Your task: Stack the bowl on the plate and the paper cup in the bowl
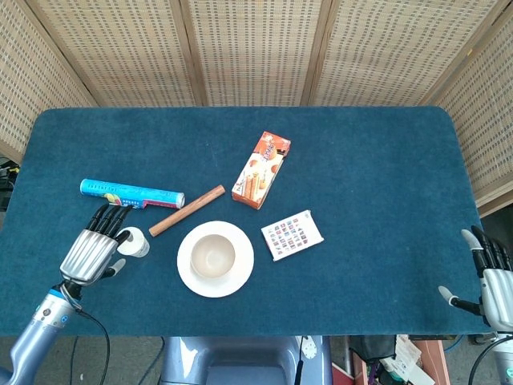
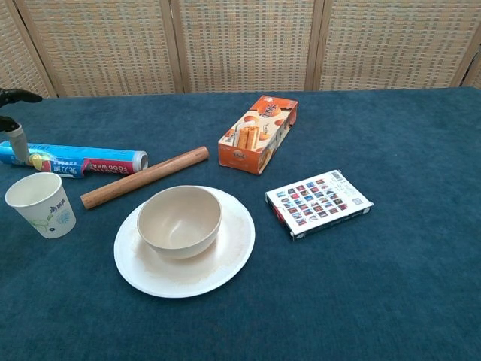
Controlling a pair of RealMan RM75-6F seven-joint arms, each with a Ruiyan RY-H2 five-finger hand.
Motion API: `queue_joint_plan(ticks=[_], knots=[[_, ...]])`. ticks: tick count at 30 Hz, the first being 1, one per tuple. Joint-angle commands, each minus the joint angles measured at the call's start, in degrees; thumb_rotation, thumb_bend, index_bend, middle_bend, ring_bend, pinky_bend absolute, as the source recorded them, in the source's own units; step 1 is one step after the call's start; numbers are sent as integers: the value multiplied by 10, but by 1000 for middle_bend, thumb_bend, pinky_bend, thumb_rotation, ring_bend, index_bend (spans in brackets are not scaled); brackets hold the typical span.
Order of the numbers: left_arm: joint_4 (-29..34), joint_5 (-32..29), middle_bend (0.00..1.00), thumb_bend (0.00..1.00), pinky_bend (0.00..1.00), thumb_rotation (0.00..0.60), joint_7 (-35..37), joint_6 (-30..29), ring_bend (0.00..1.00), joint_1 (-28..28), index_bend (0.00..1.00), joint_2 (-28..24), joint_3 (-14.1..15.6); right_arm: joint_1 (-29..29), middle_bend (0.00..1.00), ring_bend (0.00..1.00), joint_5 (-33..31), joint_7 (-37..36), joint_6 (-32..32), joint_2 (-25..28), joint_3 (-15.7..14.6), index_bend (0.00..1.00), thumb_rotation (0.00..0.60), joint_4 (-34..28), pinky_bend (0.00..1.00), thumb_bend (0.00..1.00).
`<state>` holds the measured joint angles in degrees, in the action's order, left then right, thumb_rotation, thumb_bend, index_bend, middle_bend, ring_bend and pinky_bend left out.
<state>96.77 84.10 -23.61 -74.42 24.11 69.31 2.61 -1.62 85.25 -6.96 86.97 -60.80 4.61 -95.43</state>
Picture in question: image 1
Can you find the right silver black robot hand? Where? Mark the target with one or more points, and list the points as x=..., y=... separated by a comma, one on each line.
x=499, y=293

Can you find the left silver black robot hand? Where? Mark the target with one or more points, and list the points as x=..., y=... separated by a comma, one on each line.
x=88, y=256

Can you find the white printed paper cup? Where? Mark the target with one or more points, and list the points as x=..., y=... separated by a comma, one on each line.
x=138, y=244

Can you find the off-white bowl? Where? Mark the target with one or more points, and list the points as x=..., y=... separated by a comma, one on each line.
x=212, y=256

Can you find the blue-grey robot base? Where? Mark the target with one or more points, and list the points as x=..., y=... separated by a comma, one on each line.
x=240, y=361

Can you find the white paper plate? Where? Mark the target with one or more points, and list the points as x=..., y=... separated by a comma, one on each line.
x=216, y=286

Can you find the blue food wrap roll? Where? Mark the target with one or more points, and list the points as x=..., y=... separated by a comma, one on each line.
x=120, y=190

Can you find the brown cardboard box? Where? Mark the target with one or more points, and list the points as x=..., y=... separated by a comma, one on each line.
x=435, y=361

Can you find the wooden rolling pin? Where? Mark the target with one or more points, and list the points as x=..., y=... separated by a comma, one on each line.
x=186, y=210

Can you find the white paper carton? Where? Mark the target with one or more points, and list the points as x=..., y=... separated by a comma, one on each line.
x=405, y=361

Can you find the black bag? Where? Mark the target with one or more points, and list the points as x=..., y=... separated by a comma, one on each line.
x=372, y=349

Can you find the orange biscuit roll box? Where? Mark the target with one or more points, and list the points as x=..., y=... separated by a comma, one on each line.
x=260, y=172

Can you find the white picture grid card box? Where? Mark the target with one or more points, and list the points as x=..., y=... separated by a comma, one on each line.
x=292, y=236

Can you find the woven bamboo folding screen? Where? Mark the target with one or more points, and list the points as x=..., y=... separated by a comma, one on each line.
x=256, y=52

